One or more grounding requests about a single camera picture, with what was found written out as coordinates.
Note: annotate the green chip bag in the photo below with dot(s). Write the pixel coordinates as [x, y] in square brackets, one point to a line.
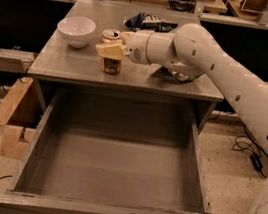
[181, 77]

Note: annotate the grey cabinet counter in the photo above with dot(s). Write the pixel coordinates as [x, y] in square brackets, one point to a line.
[60, 62]

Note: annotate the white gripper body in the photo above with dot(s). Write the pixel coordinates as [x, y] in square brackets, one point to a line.
[137, 46]

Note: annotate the white ceramic bowl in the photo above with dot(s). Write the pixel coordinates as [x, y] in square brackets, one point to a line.
[76, 31]

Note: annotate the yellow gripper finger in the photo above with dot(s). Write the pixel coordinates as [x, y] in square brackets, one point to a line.
[111, 51]
[125, 36]

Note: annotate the blue chip bag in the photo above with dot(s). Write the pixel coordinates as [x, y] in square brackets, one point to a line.
[146, 21]

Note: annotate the wooden blocks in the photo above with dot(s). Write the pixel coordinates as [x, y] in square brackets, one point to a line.
[19, 116]

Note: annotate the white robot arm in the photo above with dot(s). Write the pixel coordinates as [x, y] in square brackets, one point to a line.
[192, 50]

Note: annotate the orange soda can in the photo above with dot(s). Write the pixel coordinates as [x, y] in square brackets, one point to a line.
[110, 36]

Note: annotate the open grey drawer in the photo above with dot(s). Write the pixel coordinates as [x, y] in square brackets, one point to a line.
[98, 154]

